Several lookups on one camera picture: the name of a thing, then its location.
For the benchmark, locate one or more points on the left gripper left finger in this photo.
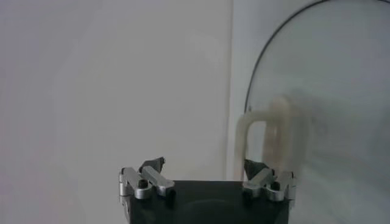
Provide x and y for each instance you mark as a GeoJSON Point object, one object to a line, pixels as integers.
{"type": "Point", "coordinates": [152, 182]}

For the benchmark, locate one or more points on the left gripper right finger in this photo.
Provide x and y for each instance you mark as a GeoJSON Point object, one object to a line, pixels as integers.
{"type": "Point", "coordinates": [263, 181]}

